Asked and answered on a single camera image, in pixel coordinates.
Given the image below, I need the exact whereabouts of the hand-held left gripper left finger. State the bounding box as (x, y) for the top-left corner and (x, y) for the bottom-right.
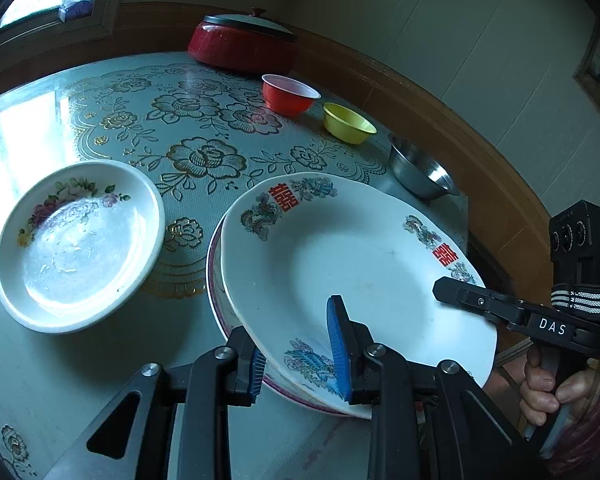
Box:
(42, 326), (268, 480)

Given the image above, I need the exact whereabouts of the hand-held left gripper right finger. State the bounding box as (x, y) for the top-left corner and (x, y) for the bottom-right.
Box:
(326, 295), (556, 480)

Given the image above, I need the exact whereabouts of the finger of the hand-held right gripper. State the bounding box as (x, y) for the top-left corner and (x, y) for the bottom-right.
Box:
(432, 276), (531, 332)

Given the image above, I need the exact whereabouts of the white plate with red print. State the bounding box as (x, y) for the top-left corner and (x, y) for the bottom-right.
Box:
(220, 172), (498, 420)

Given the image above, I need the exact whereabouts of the white plate with pink rim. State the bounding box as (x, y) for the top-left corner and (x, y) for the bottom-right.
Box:
(206, 215), (373, 420)

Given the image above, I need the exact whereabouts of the yellow plastic bowl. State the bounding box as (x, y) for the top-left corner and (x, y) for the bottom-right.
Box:
(322, 102), (378, 146)

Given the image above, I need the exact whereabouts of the red plastic bowl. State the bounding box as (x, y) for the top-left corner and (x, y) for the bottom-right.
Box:
(261, 74), (322, 118)

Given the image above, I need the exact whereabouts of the person's right hand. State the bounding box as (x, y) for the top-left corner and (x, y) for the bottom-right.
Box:
(522, 346), (600, 428)

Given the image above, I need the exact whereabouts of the person's pink clothing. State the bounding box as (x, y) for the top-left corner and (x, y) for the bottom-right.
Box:
(550, 375), (600, 477)

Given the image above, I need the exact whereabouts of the stainless steel bowl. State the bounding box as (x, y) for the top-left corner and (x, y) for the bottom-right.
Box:
(387, 133), (461, 200)

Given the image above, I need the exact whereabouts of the white floral plate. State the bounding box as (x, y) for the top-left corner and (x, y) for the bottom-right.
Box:
(0, 161), (167, 335)

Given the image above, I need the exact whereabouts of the floral lace tablecloth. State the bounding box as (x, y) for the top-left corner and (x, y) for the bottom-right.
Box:
(0, 52), (471, 480)

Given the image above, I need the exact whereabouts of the red electric pot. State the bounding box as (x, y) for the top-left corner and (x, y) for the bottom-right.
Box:
(187, 20), (297, 77)

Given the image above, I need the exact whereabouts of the grey pot lid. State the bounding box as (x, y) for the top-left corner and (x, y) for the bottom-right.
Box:
(202, 7), (298, 43)

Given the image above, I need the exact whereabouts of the purple packet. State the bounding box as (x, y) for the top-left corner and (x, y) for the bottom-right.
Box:
(59, 0), (93, 21)

